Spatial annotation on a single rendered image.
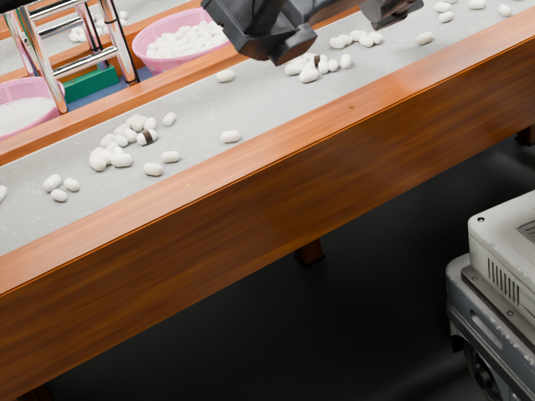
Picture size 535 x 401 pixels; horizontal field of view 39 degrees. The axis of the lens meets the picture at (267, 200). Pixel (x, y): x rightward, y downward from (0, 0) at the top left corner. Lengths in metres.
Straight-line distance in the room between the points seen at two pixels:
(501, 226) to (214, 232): 0.56
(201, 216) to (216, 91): 0.40
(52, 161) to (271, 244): 0.45
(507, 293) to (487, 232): 0.12
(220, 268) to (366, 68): 0.50
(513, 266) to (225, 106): 0.60
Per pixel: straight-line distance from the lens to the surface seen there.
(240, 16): 0.88
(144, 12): 2.03
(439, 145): 1.40
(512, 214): 1.50
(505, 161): 2.49
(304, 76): 1.46
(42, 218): 1.30
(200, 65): 1.58
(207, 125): 1.40
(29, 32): 1.50
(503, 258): 1.41
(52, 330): 1.19
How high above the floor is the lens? 1.40
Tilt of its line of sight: 35 degrees down
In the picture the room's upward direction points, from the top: 14 degrees counter-clockwise
